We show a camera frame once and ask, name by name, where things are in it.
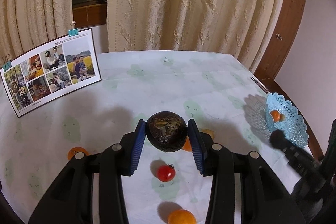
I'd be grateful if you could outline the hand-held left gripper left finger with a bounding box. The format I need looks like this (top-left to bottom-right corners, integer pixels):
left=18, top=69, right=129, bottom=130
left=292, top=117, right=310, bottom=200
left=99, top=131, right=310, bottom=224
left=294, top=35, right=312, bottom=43
left=28, top=119, right=146, bottom=224

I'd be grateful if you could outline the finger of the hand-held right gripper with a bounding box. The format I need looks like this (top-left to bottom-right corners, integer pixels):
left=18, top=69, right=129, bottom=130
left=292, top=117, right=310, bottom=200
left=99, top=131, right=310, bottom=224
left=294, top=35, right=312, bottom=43
left=270, top=129, right=319, bottom=182
left=326, top=119, right=336, bottom=180

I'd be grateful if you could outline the large dark round fruit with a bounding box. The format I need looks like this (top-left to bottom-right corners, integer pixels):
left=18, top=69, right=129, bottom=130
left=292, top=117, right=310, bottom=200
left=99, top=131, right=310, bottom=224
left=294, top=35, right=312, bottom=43
left=146, top=111, right=189, bottom=153

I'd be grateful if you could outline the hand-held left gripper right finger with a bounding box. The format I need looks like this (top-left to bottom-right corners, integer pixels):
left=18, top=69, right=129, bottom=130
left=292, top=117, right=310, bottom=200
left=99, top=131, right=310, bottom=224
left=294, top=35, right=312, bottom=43
left=187, top=118, right=306, bottom=224

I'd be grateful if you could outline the light blue plastic basket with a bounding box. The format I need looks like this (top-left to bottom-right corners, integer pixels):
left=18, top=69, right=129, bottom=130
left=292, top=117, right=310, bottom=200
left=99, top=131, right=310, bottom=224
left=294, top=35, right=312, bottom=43
left=266, top=92, right=308, bottom=149

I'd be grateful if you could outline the red cherry tomato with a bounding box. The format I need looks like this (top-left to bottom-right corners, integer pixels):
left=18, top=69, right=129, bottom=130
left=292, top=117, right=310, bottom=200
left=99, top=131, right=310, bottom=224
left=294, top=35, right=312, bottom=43
left=157, top=164, right=176, bottom=182

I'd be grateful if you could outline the wooden window frame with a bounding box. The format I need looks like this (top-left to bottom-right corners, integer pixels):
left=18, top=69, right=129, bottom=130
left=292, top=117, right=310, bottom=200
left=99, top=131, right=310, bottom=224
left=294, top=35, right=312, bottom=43
left=71, top=0, right=109, bottom=28

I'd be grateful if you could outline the brown wooden door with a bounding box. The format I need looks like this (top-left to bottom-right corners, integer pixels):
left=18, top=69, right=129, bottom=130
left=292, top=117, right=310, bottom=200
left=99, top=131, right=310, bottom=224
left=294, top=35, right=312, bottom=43
left=253, top=0, right=307, bottom=83

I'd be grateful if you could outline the blue binder clip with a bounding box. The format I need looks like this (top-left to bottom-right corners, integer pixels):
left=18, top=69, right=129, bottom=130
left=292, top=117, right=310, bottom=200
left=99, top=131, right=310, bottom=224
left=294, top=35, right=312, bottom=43
left=68, top=21, right=79, bottom=38
left=2, top=54, right=12, bottom=72

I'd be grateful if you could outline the wide beige curtain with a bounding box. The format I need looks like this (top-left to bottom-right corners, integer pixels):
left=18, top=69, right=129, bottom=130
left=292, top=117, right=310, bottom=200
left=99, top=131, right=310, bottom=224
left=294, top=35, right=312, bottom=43
left=106, top=0, right=289, bottom=75

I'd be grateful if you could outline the photo collage board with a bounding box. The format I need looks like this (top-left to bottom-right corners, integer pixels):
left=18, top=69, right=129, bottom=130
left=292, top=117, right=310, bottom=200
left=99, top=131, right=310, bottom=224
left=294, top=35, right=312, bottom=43
left=0, top=28, right=102, bottom=118

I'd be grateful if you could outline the white patterned tablecloth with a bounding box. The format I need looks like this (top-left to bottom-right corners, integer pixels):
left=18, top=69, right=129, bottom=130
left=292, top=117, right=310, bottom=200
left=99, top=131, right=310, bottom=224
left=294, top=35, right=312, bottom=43
left=0, top=50, right=324, bottom=224

